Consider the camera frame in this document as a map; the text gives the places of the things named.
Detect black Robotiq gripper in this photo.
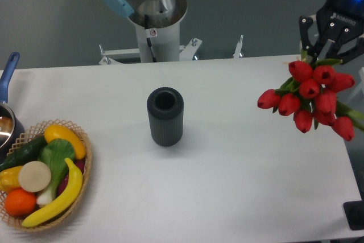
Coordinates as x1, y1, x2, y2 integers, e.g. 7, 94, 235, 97
299, 0, 363, 64

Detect beige round disc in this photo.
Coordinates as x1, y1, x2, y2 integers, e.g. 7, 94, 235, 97
18, 161, 51, 192

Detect black device at table edge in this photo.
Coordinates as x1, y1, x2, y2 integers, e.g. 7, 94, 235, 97
343, 200, 363, 230

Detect red tulip bouquet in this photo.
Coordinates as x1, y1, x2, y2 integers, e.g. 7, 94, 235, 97
257, 50, 363, 141

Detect woven wicker basket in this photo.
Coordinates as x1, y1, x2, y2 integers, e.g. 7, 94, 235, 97
1, 119, 92, 232

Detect dark grey ribbed vase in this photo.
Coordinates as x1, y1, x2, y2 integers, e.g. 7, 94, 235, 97
147, 87, 184, 147

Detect yellow bell pepper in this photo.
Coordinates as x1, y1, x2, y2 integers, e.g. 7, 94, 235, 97
1, 166, 23, 193

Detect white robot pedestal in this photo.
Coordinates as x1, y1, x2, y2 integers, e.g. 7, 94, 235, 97
98, 0, 245, 66

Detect yellow banana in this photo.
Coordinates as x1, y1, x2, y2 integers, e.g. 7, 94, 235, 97
22, 158, 83, 228

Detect blue handled saucepan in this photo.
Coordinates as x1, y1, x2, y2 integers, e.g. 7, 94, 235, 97
1, 52, 24, 163

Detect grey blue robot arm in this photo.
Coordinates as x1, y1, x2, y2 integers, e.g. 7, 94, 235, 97
101, 0, 363, 64

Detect green bok choy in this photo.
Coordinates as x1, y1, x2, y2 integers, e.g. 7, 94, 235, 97
37, 138, 75, 207

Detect green cucumber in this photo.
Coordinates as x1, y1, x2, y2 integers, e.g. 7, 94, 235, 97
1, 136, 47, 171

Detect orange fruit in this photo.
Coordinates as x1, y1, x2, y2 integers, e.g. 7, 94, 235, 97
4, 188, 36, 216

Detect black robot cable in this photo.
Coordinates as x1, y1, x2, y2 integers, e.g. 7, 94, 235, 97
143, 14, 157, 63

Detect dark red eggplant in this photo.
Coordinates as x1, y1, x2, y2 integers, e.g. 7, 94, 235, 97
57, 159, 85, 196

